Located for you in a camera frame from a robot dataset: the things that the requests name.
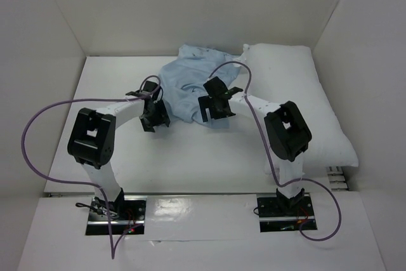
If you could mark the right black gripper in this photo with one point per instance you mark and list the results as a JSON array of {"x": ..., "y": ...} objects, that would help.
[{"x": 214, "y": 110}]

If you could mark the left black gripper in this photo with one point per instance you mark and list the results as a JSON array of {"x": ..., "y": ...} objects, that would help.
[{"x": 161, "y": 118}]

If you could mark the light blue pillowcase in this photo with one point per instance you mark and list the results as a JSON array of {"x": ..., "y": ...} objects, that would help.
[{"x": 182, "y": 82}]

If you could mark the white pillow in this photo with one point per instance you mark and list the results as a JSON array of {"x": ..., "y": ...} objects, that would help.
[{"x": 287, "y": 73}]

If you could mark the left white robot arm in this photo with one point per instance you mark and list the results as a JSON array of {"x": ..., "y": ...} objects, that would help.
[{"x": 93, "y": 138}]

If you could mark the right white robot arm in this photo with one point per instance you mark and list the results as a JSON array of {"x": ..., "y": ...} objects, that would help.
[{"x": 282, "y": 128}]

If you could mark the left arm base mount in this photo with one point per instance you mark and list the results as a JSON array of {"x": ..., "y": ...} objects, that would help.
[{"x": 130, "y": 220}]

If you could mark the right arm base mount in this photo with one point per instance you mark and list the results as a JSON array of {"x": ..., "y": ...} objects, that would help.
[{"x": 273, "y": 219}]

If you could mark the aluminium frame rail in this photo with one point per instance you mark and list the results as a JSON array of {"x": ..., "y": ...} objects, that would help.
[{"x": 337, "y": 179}]

